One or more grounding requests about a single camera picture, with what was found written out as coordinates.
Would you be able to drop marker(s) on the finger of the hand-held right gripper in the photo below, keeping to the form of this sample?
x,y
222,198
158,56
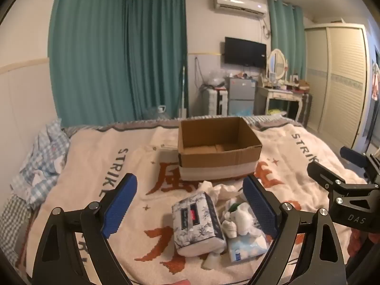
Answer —
x,y
323,175
351,155

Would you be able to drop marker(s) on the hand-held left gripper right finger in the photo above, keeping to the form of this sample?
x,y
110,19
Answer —
x,y
259,204

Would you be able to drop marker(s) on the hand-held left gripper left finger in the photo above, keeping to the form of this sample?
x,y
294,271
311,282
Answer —
x,y
120,202

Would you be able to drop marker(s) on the white cloth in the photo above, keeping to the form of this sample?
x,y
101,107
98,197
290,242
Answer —
x,y
244,219

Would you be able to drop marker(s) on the blue cotton pad packet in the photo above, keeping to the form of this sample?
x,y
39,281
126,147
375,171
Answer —
x,y
246,248

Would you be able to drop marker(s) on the brown cardboard box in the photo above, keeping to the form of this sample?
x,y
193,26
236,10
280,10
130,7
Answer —
x,y
216,154

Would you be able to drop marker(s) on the floral tissue pack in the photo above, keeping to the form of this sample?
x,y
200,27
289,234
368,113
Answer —
x,y
194,222

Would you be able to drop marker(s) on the small white bottle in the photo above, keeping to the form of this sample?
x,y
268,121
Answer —
x,y
211,260

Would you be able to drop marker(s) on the printed cream blanket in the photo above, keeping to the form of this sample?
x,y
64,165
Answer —
x,y
133,160

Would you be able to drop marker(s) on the cream louvred wardrobe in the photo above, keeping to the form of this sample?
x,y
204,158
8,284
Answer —
x,y
338,80

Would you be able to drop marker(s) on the yellow white bag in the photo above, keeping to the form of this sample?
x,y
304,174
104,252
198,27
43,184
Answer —
x,y
274,112

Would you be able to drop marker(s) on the blue checked quilt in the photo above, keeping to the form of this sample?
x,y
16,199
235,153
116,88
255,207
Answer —
x,y
41,166

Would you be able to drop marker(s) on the white dressing table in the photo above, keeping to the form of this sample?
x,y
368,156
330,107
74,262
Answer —
x,y
282,95

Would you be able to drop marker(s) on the blue plastic bag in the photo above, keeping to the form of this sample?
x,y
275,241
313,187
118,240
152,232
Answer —
x,y
245,112

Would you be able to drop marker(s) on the clear water jug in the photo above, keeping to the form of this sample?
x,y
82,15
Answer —
x,y
154,112

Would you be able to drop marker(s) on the grey checked bedsheet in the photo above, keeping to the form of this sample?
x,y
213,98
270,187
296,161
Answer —
x,y
12,222

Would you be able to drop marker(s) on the white suitcase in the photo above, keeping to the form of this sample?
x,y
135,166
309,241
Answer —
x,y
216,102

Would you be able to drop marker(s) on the grey small fridge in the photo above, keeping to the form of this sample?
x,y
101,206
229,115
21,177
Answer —
x,y
240,95

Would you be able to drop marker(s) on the oval white mirror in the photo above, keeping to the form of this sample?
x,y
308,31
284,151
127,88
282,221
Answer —
x,y
276,63

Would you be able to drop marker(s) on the narrow teal curtain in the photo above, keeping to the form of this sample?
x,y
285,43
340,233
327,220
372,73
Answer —
x,y
286,38

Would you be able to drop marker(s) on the clear plastic bag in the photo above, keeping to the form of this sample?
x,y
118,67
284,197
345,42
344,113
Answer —
x,y
214,78

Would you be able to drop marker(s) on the wide teal curtain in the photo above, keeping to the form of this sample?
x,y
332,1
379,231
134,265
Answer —
x,y
104,53

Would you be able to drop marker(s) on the white air conditioner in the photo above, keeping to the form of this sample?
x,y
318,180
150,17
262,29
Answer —
x,y
237,4

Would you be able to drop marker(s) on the small white photo frame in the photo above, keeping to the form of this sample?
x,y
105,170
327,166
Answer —
x,y
272,75

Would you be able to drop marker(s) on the black wall television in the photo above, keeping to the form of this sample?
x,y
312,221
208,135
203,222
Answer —
x,y
245,52

